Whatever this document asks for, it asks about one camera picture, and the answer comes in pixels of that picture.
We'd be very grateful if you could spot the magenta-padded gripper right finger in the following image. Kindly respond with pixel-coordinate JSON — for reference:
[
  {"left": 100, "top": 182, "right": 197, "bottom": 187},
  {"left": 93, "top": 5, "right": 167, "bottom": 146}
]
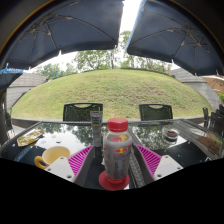
[{"left": 128, "top": 143, "right": 184, "bottom": 190}]

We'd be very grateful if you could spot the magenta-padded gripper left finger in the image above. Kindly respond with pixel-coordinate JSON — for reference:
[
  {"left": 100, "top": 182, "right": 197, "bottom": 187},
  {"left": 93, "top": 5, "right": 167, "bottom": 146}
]
[{"left": 44, "top": 144, "right": 98, "bottom": 189}]

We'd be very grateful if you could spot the red-capped clear drink bottle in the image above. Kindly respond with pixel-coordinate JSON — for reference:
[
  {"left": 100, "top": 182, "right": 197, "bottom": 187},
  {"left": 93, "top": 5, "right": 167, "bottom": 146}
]
[{"left": 102, "top": 117, "right": 134, "bottom": 184}]

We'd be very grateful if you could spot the glass ashtray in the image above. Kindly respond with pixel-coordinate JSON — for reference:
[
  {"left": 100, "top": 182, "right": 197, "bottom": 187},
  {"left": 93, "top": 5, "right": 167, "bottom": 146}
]
[{"left": 162, "top": 126, "right": 180, "bottom": 144}]

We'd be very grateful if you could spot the yellow snack packet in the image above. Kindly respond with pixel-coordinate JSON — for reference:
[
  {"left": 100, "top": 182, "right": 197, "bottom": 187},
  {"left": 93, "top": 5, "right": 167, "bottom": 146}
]
[{"left": 16, "top": 129, "right": 45, "bottom": 148}]

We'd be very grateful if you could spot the grey standing tube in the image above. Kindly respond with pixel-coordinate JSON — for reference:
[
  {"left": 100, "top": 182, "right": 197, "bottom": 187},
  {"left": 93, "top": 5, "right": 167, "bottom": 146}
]
[{"left": 89, "top": 110, "right": 104, "bottom": 148}]

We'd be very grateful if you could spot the black mesh patio chair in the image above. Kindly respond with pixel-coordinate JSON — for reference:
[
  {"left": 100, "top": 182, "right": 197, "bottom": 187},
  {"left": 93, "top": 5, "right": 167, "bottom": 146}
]
[
  {"left": 62, "top": 102, "right": 104, "bottom": 123},
  {"left": 138, "top": 103, "right": 174, "bottom": 122},
  {"left": 202, "top": 106, "right": 211, "bottom": 126},
  {"left": 209, "top": 111, "right": 224, "bottom": 136}
]

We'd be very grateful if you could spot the beige patio umbrella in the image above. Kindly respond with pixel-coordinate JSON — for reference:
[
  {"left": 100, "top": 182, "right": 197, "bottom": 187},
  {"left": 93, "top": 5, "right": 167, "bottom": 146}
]
[{"left": 201, "top": 74, "right": 224, "bottom": 94}]

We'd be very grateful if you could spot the blue umbrella with white print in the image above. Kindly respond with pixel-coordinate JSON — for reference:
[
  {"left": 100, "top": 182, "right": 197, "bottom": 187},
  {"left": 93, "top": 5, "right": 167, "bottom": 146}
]
[{"left": 0, "top": 64, "right": 24, "bottom": 91}]

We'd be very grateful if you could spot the large navy patio umbrella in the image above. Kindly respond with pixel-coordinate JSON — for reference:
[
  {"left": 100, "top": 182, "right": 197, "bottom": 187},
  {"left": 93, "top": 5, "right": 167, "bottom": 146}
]
[
  {"left": 0, "top": 0, "right": 125, "bottom": 71},
  {"left": 125, "top": 0, "right": 224, "bottom": 77}
]

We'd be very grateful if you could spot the cream mug with yellow handle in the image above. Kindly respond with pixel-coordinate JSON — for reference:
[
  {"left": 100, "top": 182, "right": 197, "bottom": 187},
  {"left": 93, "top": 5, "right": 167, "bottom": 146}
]
[{"left": 33, "top": 145, "right": 72, "bottom": 170}]

